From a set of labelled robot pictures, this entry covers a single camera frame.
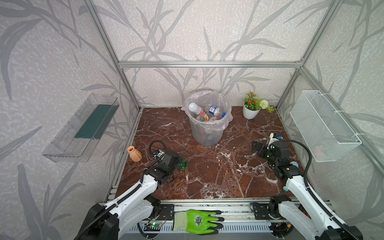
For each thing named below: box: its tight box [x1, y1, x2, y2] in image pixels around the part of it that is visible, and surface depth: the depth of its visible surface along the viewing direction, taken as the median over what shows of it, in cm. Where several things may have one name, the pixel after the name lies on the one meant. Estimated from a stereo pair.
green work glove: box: [172, 209, 225, 235], surface depth 72 cm
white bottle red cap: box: [188, 102, 204, 116], surface depth 88 cm
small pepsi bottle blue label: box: [208, 105, 227, 118], surface depth 95 cm
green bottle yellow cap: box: [179, 159, 188, 169], surface depth 88 cm
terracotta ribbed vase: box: [127, 145, 142, 163], surface depth 87 cm
